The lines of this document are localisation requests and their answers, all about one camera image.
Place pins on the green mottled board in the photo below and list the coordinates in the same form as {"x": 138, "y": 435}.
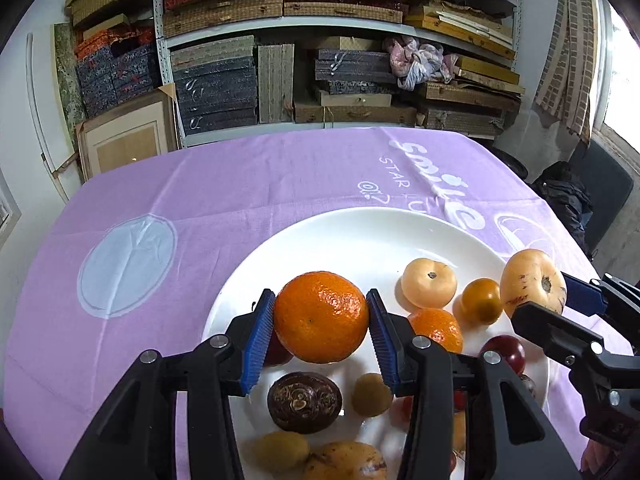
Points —
{"x": 67, "y": 75}

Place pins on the grey metal shelf rack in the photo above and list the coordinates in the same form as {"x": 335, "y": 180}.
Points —
{"x": 161, "y": 35}

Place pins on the tan longan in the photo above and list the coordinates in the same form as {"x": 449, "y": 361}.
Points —
{"x": 281, "y": 451}
{"x": 371, "y": 395}

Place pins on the white oval plate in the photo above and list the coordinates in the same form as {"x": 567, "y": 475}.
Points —
{"x": 350, "y": 240}

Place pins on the dark red plum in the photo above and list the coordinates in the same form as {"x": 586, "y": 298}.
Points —
{"x": 277, "y": 352}
{"x": 507, "y": 350}

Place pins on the stack of yellow wooden boxes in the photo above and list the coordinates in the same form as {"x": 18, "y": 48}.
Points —
{"x": 465, "y": 22}

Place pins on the pink crumpled cloth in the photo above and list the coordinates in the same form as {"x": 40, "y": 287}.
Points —
{"x": 420, "y": 62}

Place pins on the white leaning board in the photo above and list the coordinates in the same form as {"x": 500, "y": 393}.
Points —
{"x": 45, "y": 110}

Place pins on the small dark brown water chestnut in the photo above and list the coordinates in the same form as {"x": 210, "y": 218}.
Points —
{"x": 527, "y": 386}

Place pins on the dark clothing pile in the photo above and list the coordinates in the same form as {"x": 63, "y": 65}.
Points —
{"x": 565, "y": 195}

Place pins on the white window frame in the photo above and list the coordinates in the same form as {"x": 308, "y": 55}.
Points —
{"x": 6, "y": 210}

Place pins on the brick patterned curtain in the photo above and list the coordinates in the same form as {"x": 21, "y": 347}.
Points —
{"x": 570, "y": 50}

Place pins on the red cherry tomato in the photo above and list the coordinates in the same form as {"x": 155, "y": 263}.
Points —
{"x": 407, "y": 408}

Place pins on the wooden picture frame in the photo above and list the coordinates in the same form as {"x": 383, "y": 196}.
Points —
{"x": 125, "y": 135}

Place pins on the stack of brown woven boxes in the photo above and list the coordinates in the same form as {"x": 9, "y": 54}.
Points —
{"x": 465, "y": 110}

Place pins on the orange mandarin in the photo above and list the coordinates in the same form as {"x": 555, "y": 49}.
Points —
{"x": 320, "y": 317}
{"x": 437, "y": 332}

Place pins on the yellow pepino melon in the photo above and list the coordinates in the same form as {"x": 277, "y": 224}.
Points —
{"x": 340, "y": 460}

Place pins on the stack of dark script boxes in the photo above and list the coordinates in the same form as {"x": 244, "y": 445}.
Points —
{"x": 350, "y": 67}

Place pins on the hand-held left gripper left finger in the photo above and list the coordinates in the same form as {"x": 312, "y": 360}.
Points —
{"x": 257, "y": 345}

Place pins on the smooth orange round fruit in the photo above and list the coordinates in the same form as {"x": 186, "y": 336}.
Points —
{"x": 459, "y": 432}

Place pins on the black chair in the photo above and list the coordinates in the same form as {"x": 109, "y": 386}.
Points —
{"x": 605, "y": 185}

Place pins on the purple tablecloth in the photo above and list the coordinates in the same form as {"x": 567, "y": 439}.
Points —
{"x": 150, "y": 185}

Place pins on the stack of grey blue boxes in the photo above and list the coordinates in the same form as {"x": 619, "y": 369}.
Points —
{"x": 217, "y": 95}

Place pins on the stack of dark blue patterned boxes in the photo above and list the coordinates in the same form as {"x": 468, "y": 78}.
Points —
{"x": 117, "y": 77}

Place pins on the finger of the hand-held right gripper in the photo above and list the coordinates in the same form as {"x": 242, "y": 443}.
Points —
{"x": 582, "y": 295}
{"x": 550, "y": 330}

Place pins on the large dark brown water chestnut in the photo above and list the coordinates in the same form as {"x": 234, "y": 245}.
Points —
{"x": 302, "y": 402}

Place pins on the pale yellow apricot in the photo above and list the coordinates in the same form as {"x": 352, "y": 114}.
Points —
{"x": 427, "y": 285}

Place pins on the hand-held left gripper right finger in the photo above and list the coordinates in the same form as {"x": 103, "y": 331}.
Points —
{"x": 382, "y": 345}

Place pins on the yellow apricot with brown marks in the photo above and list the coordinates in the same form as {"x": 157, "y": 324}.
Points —
{"x": 530, "y": 280}

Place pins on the upright woven boxes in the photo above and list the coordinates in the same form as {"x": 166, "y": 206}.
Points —
{"x": 275, "y": 82}

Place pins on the yellow cherry tomato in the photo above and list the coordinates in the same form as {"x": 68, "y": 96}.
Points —
{"x": 480, "y": 302}

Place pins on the tan cardboard box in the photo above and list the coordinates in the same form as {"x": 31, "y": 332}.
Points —
{"x": 350, "y": 112}

